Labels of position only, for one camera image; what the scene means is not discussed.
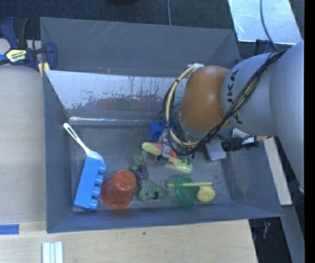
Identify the pale grey metal gripper finger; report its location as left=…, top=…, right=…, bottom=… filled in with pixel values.
left=160, top=143, right=173, bottom=161

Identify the yellow and red toy food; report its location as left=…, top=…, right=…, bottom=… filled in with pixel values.
left=141, top=141, right=194, bottom=174

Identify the blue toy piece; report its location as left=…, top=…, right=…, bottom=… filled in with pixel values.
left=149, top=121, right=169, bottom=141

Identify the yellow plastic straw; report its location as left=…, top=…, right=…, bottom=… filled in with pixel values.
left=167, top=181, right=213, bottom=188

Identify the green toy figure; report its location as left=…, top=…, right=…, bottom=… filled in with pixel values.
left=130, top=150, right=165, bottom=202

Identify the green clear plastic cup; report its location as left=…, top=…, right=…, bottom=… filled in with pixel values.
left=167, top=173, right=198, bottom=208

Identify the yellow round toy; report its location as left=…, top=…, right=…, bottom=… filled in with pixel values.
left=196, top=186, right=216, bottom=203

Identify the orange plastic cup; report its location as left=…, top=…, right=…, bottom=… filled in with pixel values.
left=100, top=169, right=138, bottom=210

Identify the white plastic fork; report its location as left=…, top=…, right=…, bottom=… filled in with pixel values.
left=62, top=122, right=105, bottom=164

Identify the blue toy building block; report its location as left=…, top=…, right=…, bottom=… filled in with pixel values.
left=72, top=156, right=107, bottom=211

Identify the grey metal bin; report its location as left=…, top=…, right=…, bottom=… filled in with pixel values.
left=39, top=16, right=284, bottom=234

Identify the black cylinder on white bracket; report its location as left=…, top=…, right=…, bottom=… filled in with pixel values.
left=205, top=128, right=260, bottom=162

